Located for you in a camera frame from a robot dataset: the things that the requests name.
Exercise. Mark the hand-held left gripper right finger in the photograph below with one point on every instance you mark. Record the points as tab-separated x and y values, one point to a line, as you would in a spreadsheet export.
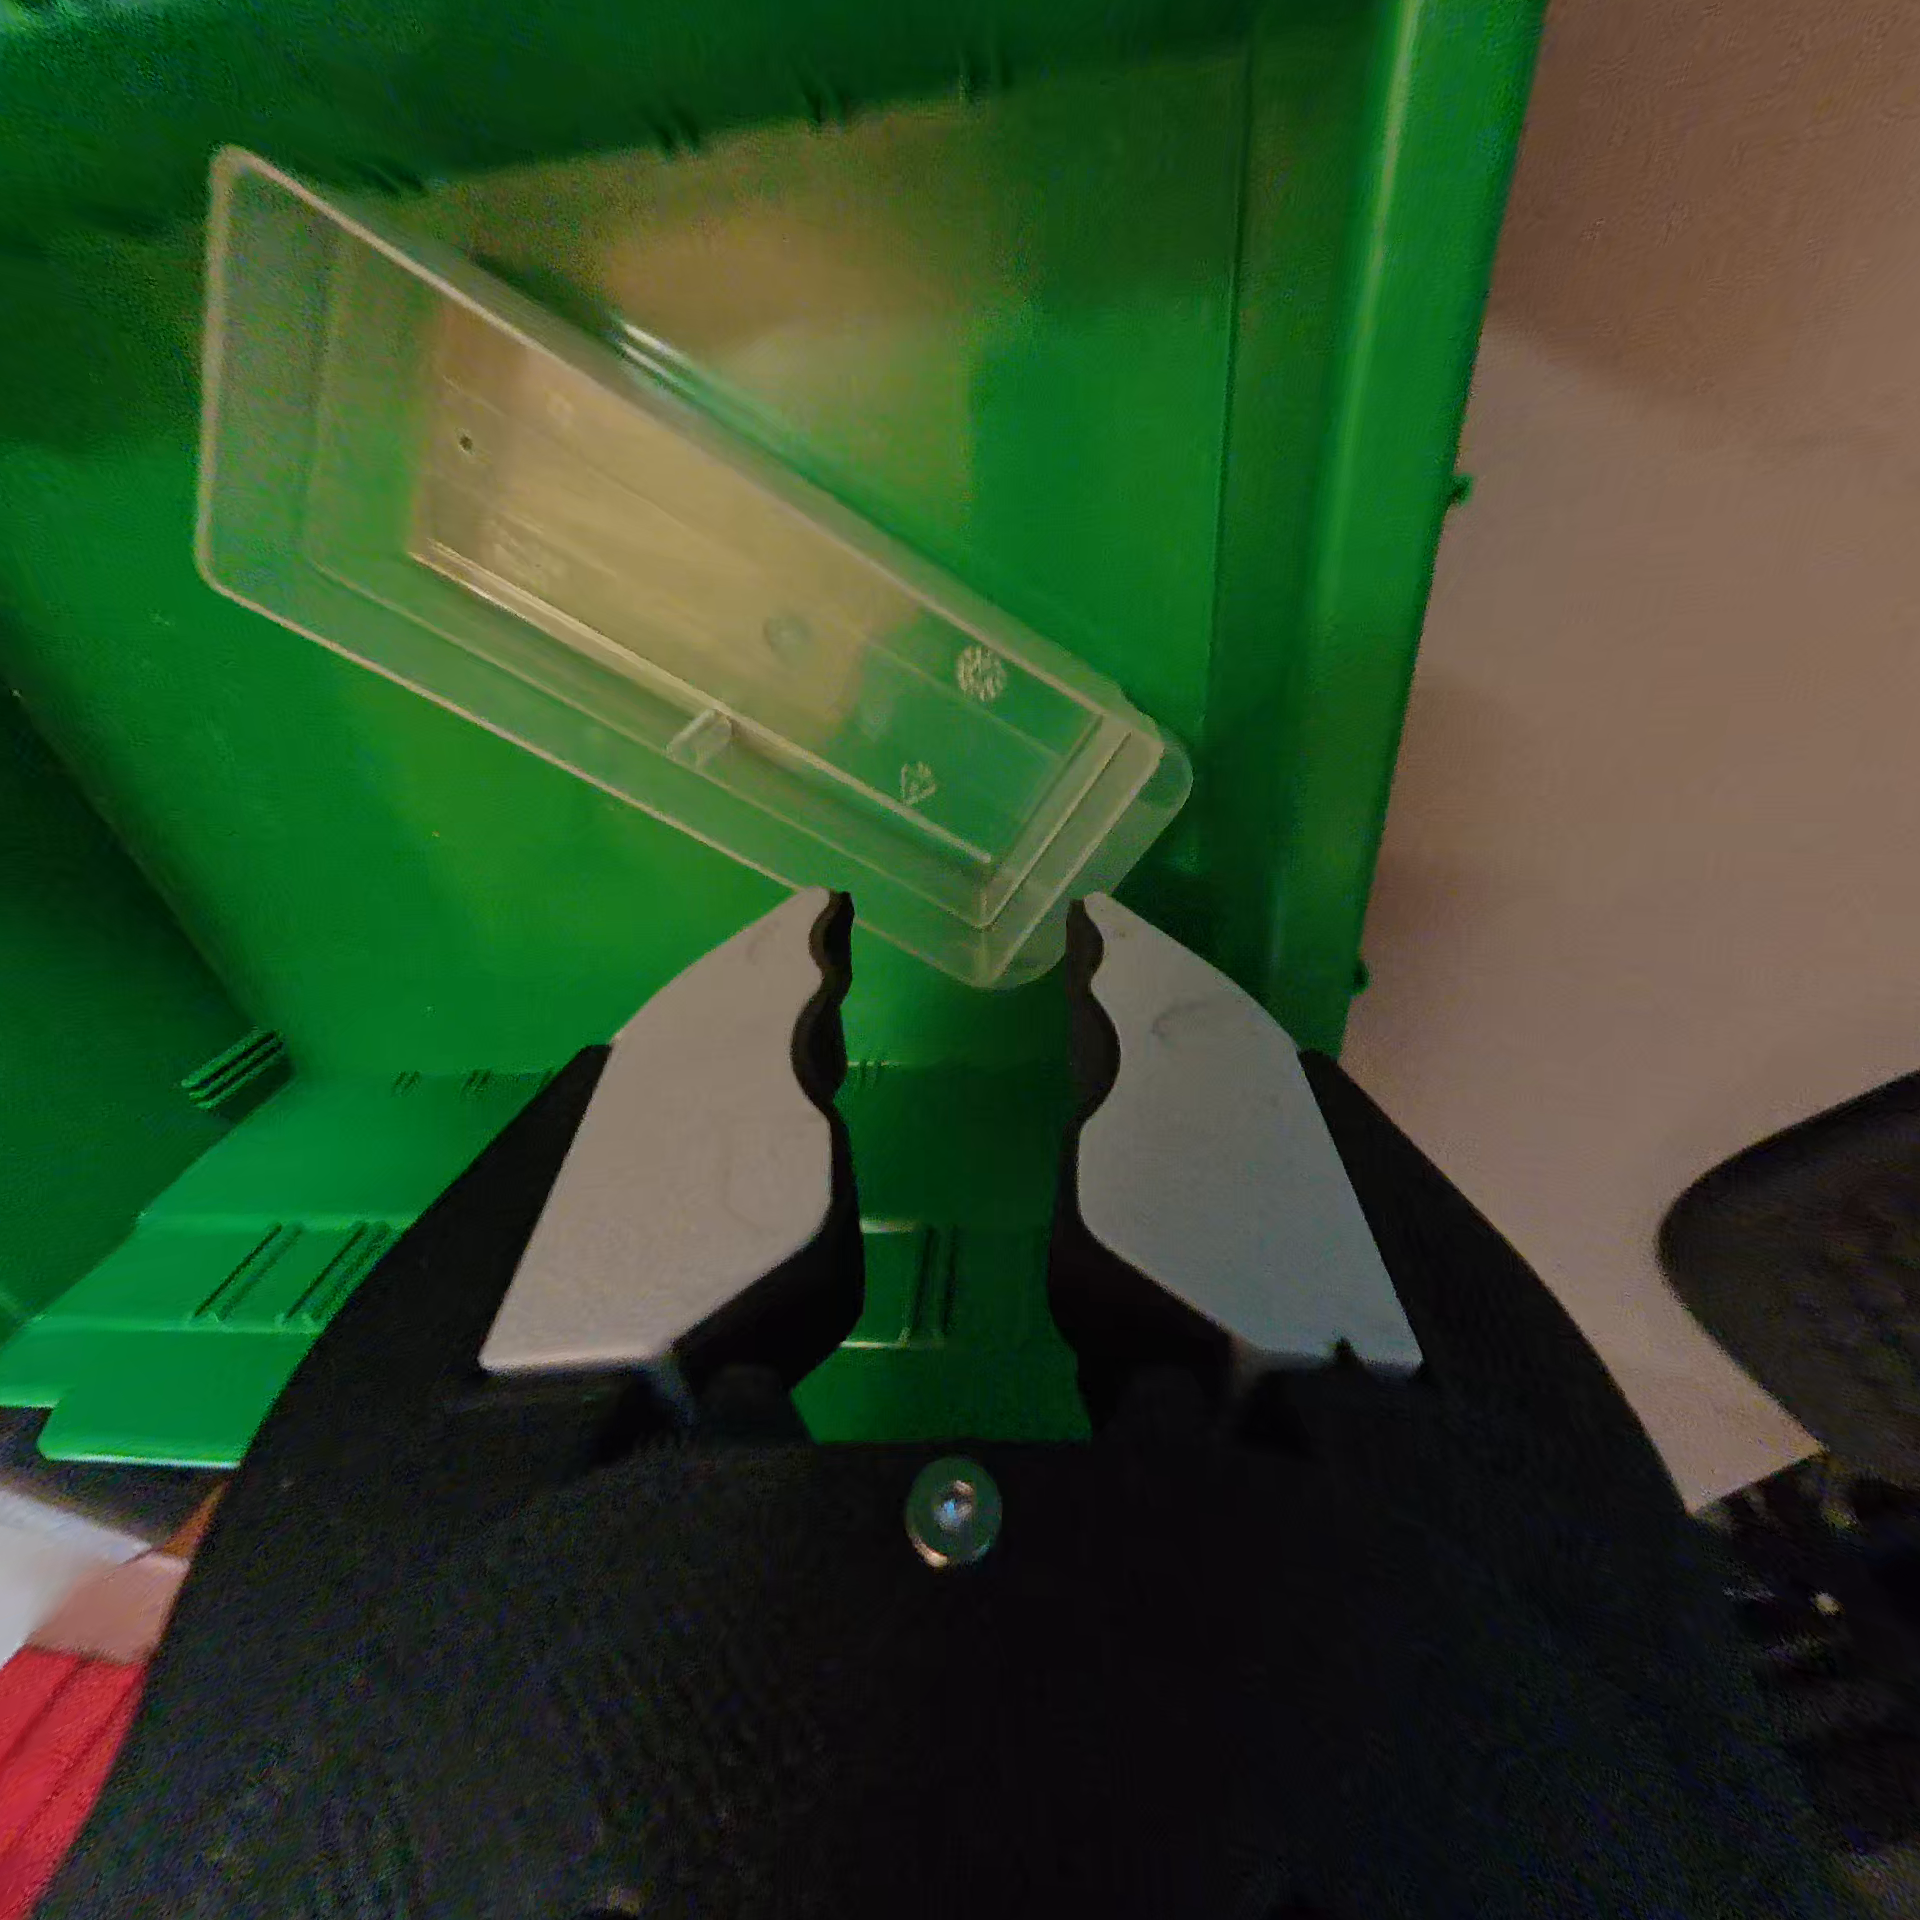
1231	1185

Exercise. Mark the clear plastic drawer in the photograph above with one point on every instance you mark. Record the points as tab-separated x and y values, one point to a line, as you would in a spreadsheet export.
600	569

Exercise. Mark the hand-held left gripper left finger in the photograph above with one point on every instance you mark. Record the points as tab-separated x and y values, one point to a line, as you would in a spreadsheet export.
675	1185

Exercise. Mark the green plastic bin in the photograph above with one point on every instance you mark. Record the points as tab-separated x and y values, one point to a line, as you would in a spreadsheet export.
451	900

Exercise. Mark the red ribbed crate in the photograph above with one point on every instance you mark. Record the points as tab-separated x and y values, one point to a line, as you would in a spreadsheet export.
54	1800

